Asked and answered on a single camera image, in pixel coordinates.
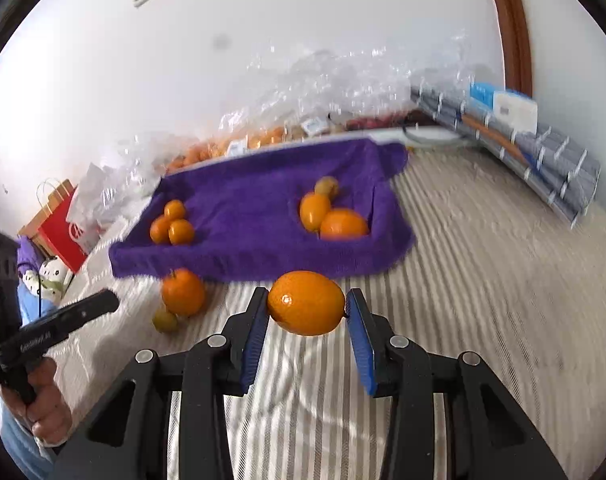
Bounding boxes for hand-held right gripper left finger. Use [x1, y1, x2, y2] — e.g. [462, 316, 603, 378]
[53, 287, 271, 480]

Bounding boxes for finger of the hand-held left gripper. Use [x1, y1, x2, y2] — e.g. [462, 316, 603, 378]
[63, 289, 120, 333]

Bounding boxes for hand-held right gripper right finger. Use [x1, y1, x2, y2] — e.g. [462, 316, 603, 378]
[345, 287, 569, 480]

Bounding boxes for oval orange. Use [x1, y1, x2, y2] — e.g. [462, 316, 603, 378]
[267, 270, 346, 337]
[299, 193, 332, 233]

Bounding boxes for large orange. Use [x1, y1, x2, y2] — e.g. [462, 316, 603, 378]
[161, 268, 207, 317]
[319, 208, 370, 241]

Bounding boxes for purple towel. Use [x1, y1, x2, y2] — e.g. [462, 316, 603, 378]
[108, 138, 418, 283]

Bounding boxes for yellow-green round fruit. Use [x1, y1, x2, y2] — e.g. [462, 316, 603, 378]
[314, 176, 340, 199]
[152, 307, 179, 334]

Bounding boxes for person's left hand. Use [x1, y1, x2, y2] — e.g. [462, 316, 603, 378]
[5, 360, 74, 446]

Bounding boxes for white plush toy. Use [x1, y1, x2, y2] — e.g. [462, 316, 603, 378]
[22, 255, 74, 306]

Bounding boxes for purple cloth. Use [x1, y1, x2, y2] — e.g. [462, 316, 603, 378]
[16, 236, 40, 278]

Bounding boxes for red paper bag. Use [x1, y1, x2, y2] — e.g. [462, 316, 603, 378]
[19, 178, 91, 273]

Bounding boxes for striped bedsheet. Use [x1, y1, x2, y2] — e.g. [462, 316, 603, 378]
[48, 145, 606, 480]

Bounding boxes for clear plastic bag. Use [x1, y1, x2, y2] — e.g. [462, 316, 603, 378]
[88, 132, 176, 196]

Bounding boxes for clear bag of oranges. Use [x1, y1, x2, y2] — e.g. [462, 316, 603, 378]
[165, 122, 309, 173]

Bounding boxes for grey plaid cloth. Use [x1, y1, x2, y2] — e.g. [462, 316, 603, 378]
[409, 82, 601, 230]

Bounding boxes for crinkled clear plastic bags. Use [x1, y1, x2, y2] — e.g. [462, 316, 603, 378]
[218, 30, 484, 133]

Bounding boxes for blue and white box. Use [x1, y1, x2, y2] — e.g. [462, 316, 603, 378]
[469, 81, 506, 109]

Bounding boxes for brown wooden door frame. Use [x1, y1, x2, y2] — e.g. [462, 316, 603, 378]
[480, 0, 534, 98]

